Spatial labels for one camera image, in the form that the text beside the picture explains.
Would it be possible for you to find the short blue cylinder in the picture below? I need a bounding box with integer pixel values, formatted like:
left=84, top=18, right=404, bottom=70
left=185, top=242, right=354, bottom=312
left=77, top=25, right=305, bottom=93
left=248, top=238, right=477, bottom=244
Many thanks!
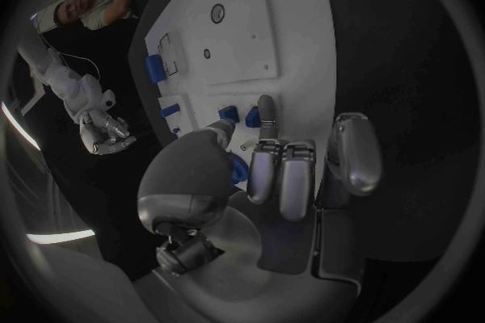
left=158, top=103, right=182, bottom=120

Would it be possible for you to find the blue gear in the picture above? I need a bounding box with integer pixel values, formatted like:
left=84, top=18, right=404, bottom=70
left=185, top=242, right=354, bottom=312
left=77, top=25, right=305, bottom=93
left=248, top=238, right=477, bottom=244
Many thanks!
left=227, top=151, right=251, bottom=187

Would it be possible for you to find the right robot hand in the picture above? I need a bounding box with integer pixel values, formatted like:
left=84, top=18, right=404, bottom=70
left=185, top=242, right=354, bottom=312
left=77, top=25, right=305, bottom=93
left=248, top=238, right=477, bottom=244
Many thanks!
left=78, top=110, right=137, bottom=156

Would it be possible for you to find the small blue peg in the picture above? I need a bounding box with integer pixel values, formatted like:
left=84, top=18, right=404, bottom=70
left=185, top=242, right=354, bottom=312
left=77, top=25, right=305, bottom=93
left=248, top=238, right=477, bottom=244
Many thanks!
left=217, top=105, right=240, bottom=123

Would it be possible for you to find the white cable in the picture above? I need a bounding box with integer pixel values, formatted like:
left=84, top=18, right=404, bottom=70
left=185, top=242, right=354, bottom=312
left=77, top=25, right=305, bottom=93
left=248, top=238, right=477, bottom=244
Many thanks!
left=37, top=31, right=103, bottom=82

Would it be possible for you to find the white task board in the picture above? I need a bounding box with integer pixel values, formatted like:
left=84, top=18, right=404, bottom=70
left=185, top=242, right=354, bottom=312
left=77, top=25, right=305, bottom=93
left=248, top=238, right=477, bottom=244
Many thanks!
left=128, top=0, right=339, bottom=194

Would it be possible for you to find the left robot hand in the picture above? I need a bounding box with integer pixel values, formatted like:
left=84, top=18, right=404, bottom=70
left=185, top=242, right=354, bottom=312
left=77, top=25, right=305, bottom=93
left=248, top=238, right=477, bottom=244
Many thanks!
left=131, top=94, right=386, bottom=323

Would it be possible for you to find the large blue cylinder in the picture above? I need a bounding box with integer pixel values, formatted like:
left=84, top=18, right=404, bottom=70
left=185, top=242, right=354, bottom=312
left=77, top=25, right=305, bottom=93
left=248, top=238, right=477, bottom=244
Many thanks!
left=144, top=54, right=169, bottom=85

